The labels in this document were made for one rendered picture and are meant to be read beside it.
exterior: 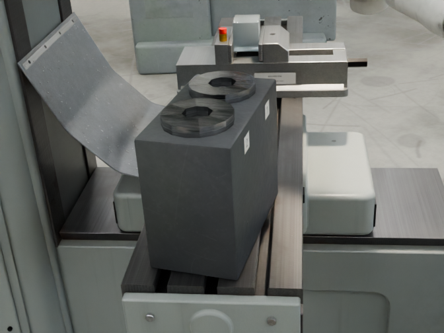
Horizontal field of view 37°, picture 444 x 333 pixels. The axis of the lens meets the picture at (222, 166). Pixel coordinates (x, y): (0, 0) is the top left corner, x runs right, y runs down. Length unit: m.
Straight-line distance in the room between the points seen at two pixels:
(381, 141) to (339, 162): 2.03
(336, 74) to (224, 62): 0.23
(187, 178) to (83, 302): 0.70
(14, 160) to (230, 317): 0.56
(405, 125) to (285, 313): 2.77
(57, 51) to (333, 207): 0.60
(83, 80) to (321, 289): 0.62
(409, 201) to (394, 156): 1.83
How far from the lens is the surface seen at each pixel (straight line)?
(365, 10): 1.14
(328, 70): 1.35
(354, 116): 3.62
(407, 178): 1.48
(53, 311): 1.43
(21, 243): 1.32
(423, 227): 1.32
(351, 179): 1.28
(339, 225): 1.26
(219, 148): 0.75
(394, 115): 3.64
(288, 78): 1.35
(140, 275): 0.87
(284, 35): 1.41
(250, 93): 0.87
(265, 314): 0.84
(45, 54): 1.28
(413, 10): 1.03
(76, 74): 1.34
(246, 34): 1.36
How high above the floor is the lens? 1.48
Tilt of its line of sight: 28 degrees down
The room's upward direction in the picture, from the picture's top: 4 degrees counter-clockwise
